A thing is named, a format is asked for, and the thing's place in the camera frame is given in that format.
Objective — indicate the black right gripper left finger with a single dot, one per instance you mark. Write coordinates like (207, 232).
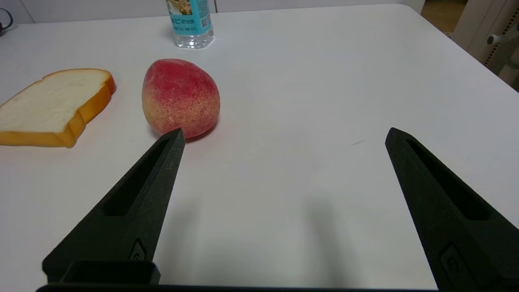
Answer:
(134, 211)

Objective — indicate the white bread slice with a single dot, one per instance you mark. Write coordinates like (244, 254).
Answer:
(48, 103)

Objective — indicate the clear water bottle blue label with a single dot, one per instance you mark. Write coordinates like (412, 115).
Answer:
(190, 22)

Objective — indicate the white side desk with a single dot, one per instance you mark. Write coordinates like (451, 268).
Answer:
(484, 22)

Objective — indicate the red yellow peach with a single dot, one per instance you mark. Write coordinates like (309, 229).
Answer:
(180, 97)

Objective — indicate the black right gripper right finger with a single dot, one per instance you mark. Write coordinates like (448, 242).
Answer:
(454, 227)

